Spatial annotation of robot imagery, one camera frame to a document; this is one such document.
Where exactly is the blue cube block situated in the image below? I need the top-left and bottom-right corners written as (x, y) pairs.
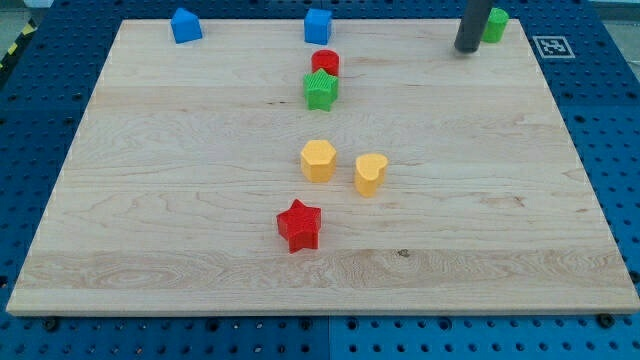
top-left (304, 8), bottom-right (333, 45)

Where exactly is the green cylinder block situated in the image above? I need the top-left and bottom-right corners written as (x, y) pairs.
top-left (481, 7), bottom-right (510, 43)

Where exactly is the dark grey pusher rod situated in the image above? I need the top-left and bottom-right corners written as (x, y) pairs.
top-left (454, 0), bottom-right (494, 54)

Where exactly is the yellow hexagon block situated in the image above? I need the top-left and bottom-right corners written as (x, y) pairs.
top-left (300, 140), bottom-right (337, 183)

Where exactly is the green star block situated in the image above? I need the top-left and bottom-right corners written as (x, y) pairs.
top-left (303, 68), bottom-right (339, 112)

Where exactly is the wooden board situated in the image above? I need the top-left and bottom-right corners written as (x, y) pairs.
top-left (7, 19), bottom-right (639, 316)

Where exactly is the yellow heart block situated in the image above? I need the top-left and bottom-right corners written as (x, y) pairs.
top-left (354, 153), bottom-right (389, 197)

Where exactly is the white fiducial marker tag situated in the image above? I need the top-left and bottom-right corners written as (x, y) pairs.
top-left (533, 35), bottom-right (575, 59)

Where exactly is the red cylinder block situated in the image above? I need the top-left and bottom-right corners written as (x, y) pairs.
top-left (311, 49), bottom-right (340, 76)

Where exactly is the red star block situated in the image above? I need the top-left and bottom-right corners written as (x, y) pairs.
top-left (276, 199), bottom-right (322, 254)

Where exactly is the blue triangle block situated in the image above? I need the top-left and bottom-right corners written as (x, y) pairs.
top-left (170, 8), bottom-right (203, 44)

